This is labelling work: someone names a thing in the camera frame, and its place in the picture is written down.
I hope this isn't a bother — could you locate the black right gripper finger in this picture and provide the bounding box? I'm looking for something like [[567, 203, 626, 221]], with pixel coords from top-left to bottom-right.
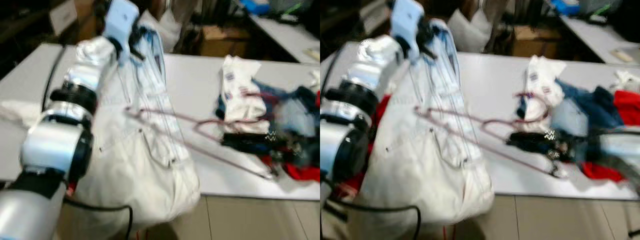
[[224, 142, 274, 154], [509, 142, 554, 154], [222, 132, 271, 144], [505, 131, 550, 143]]

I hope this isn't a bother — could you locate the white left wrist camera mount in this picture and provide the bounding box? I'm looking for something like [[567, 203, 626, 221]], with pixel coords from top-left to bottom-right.
[[390, 0, 426, 58], [102, 0, 141, 56]]

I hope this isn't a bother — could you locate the red garment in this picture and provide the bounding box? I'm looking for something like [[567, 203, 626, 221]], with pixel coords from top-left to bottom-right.
[[582, 90, 640, 183], [260, 90, 321, 182]]

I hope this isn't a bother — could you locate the blue plastic item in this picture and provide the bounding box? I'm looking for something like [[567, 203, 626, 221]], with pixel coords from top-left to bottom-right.
[[240, 0, 271, 15], [550, 0, 581, 16]]

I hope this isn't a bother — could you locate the white crumpled cloth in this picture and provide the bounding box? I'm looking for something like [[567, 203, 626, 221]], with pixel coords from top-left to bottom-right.
[[0, 100, 44, 129], [307, 70, 321, 92], [612, 70, 640, 94]]

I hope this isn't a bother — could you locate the brown cardboard box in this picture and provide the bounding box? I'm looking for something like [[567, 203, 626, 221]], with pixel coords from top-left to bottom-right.
[[200, 25, 251, 57], [511, 25, 561, 57]]

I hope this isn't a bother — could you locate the white garment with pocket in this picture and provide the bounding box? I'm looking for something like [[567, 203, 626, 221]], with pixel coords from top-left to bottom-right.
[[75, 22, 202, 226], [350, 20, 496, 226]]

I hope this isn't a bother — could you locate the white plastic bag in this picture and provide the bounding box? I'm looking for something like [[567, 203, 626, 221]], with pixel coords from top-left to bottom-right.
[[447, 9, 496, 53], [145, 10, 183, 51]]

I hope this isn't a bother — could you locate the red wire hanger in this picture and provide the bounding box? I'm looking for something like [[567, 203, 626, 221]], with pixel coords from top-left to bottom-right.
[[414, 104, 569, 179], [125, 106, 279, 179]]

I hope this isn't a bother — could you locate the blue denim garment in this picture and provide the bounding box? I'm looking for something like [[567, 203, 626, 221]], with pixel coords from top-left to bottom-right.
[[250, 80, 319, 142], [550, 80, 626, 137]]

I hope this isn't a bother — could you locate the white garment with striped print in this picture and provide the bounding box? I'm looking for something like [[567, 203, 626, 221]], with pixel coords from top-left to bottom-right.
[[522, 55, 567, 133], [219, 55, 272, 136]]

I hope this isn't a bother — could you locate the white paper sheet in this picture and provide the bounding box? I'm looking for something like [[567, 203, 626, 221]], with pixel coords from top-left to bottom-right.
[[50, 0, 79, 36]]

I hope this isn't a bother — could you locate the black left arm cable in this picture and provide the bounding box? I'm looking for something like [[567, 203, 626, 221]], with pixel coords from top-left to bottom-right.
[[42, 44, 135, 240], [320, 47, 422, 240]]

